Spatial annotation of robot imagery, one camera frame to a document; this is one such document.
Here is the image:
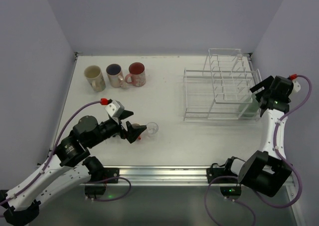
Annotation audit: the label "orange ceramic mug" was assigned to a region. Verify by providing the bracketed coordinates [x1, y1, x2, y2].
[132, 123, 143, 141]

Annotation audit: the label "clear glass tumbler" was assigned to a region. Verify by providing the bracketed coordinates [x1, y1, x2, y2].
[146, 122, 159, 137]

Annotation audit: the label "mint green cup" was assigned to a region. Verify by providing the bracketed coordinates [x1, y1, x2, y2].
[238, 93, 259, 118]

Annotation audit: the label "pink mug with logo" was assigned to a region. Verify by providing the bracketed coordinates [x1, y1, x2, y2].
[125, 62, 146, 87]

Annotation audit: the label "pale pink glossy mug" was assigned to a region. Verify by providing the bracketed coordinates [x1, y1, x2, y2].
[106, 64, 126, 88]

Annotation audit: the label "cream floral mug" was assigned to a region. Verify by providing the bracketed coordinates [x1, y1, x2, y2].
[84, 65, 106, 92]

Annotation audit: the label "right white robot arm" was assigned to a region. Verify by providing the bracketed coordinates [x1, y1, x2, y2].
[224, 76, 294, 197]

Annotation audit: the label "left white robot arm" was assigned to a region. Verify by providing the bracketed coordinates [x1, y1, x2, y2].
[0, 98, 151, 226]

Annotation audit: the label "left black controller box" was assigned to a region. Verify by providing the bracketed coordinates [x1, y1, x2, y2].
[84, 185, 106, 199]

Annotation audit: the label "black controller box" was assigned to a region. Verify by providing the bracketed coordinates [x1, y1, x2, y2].
[220, 187, 242, 198]
[84, 185, 106, 199]

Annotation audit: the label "right black controller box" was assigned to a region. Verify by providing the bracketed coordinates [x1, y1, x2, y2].
[220, 187, 242, 198]

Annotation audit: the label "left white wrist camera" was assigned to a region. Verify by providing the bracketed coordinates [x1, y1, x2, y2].
[100, 98, 125, 119]

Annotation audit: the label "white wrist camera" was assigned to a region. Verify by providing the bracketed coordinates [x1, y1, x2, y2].
[100, 98, 125, 119]
[289, 74, 301, 94]

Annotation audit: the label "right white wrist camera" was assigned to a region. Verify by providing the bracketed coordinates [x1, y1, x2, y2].
[289, 74, 301, 94]

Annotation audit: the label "white wire dish rack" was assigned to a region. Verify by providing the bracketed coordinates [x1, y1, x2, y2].
[183, 48, 261, 121]

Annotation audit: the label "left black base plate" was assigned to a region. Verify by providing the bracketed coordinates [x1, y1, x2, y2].
[88, 168, 120, 184]

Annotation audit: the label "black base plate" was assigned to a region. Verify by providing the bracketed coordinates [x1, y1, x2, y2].
[206, 163, 238, 184]
[88, 168, 120, 184]

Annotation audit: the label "aluminium mounting rail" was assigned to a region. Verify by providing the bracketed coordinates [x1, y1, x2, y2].
[74, 165, 295, 187]

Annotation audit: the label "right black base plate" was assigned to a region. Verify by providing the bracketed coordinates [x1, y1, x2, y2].
[206, 163, 238, 184]

